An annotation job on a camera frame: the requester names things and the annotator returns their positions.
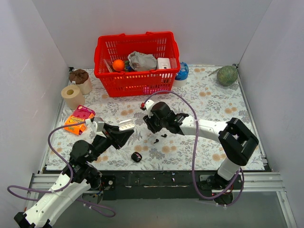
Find black earbud charging case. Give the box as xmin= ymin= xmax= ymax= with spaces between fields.
xmin=131 ymin=152 xmax=143 ymax=163

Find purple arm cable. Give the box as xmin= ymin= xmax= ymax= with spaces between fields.
xmin=7 ymin=121 xmax=116 ymax=218
xmin=142 ymin=90 xmax=245 ymax=207

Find brown topped paper roll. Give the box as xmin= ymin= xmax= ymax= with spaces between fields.
xmin=69 ymin=69 xmax=93 ymax=95

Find orange fruit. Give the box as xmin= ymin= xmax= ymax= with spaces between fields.
xmin=112 ymin=59 xmax=125 ymax=72

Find beige toilet paper roll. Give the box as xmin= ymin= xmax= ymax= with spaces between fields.
xmin=61 ymin=85 xmax=85 ymax=110

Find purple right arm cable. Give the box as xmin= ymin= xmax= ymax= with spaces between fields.
xmin=142 ymin=90 xmax=245 ymax=207

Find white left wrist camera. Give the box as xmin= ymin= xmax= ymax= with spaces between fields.
xmin=85 ymin=117 xmax=105 ymax=136

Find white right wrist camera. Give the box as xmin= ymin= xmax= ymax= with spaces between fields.
xmin=140 ymin=99 xmax=155 ymax=118

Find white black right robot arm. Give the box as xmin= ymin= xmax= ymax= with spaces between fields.
xmin=141 ymin=100 xmax=259 ymax=189

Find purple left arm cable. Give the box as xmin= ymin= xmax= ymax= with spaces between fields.
xmin=7 ymin=121 xmax=116 ymax=218

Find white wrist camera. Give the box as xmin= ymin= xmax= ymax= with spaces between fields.
xmin=85 ymin=117 xmax=105 ymax=136
xmin=140 ymin=99 xmax=155 ymax=118

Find white earbud charging case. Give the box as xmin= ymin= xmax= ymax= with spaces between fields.
xmin=118 ymin=119 xmax=135 ymax=131

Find crumpled grey paper bag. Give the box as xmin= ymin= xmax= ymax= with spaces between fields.
xmin=128 ymin=51 xmax=157 ymax=71

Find orange pink candy box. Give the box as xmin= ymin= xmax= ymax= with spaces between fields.
xmin=64 ymin=105 xmax=95 ymax=135

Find blue white wipes canister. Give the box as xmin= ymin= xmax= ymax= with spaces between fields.
xmin=173 ymin=62 xmax=189 ymax=87

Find red plastic shopping basket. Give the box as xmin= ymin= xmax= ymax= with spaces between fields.
xmin=94 ymin=31 xmax=180 ymax=97

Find floral patterned table mat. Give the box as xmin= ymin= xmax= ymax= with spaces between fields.
xmin=46 ymin=66 xmax=266 ymax=171

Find green netted melon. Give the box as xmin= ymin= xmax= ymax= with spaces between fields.
xmin=209 ymin=66 xmax=238 ymax=86

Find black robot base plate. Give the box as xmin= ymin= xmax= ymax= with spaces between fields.
xmin=80 ymin=170 xmax=238 ymax=202

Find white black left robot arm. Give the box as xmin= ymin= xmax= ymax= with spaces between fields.
xmin=14 ymin=117 xmax=135 ymax=228

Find white small box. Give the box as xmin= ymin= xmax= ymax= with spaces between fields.
xmin=157 ymin=57 xmax=171 ymax=69

